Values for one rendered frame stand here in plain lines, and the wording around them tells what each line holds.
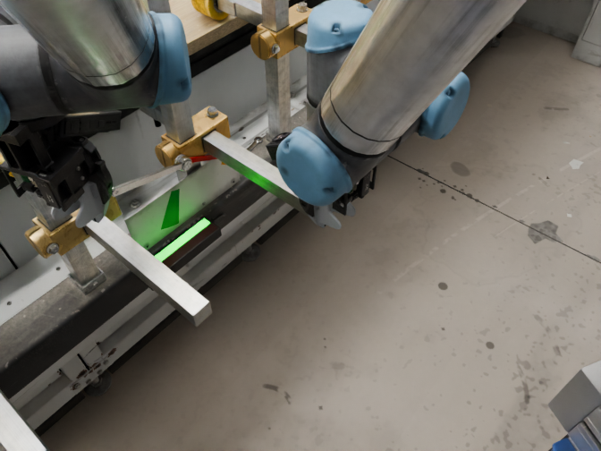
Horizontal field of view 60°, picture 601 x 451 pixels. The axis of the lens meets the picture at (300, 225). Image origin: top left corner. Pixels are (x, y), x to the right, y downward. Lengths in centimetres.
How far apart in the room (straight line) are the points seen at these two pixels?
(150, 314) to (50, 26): 128
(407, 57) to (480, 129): 208
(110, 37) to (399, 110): 20
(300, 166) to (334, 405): 116
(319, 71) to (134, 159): 66
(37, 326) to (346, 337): 97
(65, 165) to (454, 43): 46
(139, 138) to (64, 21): 85
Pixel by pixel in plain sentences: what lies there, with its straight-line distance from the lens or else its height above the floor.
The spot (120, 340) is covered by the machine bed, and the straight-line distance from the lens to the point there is 154.
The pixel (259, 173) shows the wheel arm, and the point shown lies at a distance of 86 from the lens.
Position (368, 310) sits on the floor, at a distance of 172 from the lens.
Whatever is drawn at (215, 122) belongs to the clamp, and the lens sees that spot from 96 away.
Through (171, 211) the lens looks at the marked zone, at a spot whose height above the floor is 75.
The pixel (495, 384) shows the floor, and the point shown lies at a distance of 169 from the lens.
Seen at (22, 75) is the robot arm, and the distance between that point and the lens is 47.
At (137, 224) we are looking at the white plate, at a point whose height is 78.
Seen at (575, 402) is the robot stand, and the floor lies 95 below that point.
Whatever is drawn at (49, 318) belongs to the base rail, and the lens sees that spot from 97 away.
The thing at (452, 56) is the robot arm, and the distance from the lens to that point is 36.
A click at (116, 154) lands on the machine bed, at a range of 115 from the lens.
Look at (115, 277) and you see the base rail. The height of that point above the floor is 70.
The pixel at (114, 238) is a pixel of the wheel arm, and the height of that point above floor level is 86.
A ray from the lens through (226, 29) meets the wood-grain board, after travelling 119.
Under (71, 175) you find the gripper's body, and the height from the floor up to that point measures 103.
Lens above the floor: 146
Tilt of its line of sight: 50 degrees down
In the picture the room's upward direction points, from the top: straight up
